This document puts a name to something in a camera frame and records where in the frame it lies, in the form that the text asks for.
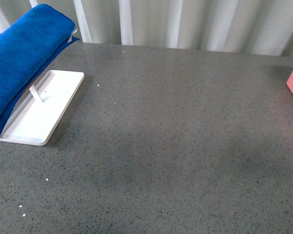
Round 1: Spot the blue microfiber cloth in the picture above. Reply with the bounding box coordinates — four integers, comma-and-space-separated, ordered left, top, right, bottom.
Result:
0, 4, 77, 135

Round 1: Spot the white towel rack stand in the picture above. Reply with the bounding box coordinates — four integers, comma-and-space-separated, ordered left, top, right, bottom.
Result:
0, 70, 84, 146

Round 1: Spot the white pleated curtain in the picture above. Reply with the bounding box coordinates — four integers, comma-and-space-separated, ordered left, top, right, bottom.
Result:
0, 0, 293, 57

